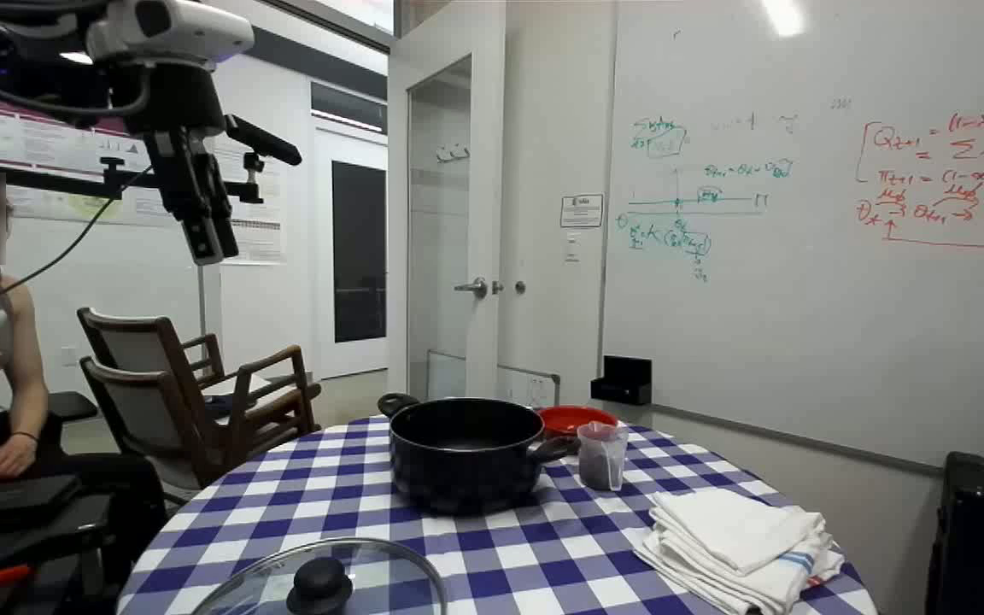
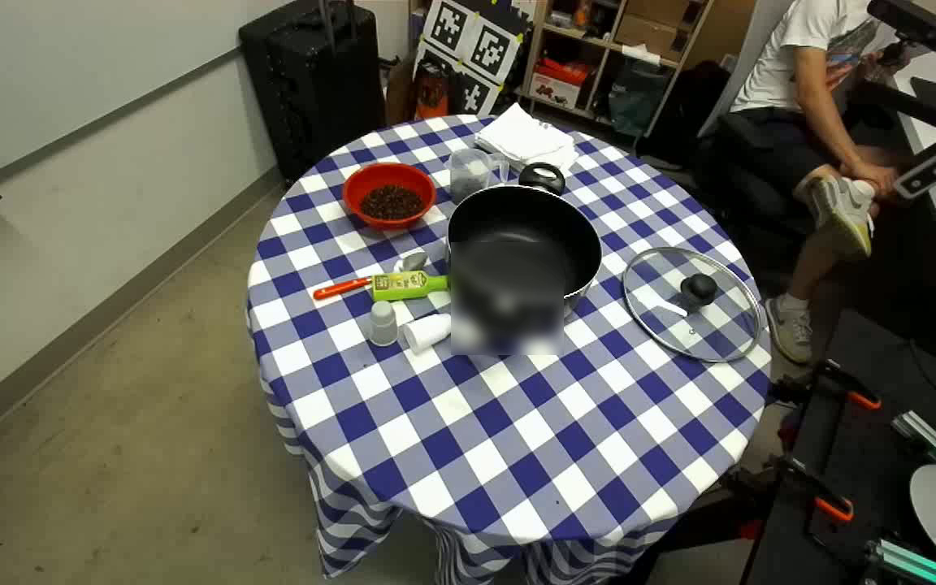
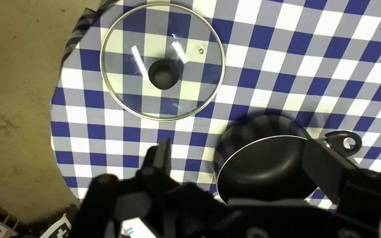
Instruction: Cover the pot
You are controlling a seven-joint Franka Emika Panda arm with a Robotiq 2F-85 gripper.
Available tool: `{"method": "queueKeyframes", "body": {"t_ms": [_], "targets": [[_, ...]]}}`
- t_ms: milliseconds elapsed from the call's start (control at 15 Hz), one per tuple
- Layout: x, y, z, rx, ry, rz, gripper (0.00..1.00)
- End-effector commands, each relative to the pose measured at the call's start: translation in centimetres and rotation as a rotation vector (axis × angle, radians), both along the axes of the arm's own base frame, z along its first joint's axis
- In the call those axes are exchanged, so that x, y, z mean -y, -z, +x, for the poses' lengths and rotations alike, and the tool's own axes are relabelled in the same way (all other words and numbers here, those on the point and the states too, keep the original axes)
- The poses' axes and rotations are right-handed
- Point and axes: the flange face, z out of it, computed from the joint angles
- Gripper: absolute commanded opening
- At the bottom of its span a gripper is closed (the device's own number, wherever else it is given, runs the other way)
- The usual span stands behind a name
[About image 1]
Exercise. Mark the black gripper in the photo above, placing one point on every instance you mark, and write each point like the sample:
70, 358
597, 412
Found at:
183, 160

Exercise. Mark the glass pot lid black knob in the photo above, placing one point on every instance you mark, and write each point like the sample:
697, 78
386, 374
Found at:
322, 581

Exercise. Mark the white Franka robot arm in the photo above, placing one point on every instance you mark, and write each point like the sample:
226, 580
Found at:
171, 29

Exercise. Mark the black cooking pot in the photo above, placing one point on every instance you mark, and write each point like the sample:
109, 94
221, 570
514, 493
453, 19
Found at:
459, 467

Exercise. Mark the wooden armchair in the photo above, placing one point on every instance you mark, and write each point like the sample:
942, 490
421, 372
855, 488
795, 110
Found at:
144, 416
134, 344

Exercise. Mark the dark window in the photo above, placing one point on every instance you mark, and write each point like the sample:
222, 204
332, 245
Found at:
357, 252

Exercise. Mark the black mounting bar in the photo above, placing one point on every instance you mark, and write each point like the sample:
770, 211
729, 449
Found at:
58, 178

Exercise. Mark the seated person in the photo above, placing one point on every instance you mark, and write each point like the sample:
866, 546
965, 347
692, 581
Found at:
19, 344

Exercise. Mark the blue white checked tablecloth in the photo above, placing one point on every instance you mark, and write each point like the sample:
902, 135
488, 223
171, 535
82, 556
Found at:
322, 479

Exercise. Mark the white door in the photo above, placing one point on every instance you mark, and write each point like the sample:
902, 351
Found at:
548, 331

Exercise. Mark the small door sign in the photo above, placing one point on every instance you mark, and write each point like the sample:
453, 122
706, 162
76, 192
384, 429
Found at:
582, 214

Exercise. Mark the red bowl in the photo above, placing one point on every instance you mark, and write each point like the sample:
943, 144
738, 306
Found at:
573, 420

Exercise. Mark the small black box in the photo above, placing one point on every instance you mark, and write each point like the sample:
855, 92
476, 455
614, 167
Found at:
623, 382

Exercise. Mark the clear plastic cup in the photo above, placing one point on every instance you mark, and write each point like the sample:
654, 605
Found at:
604, 463

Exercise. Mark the whiteboard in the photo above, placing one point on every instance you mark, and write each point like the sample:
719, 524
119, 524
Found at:
802, 318

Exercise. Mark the folded white towels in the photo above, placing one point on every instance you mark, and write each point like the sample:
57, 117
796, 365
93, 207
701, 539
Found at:
732, 535

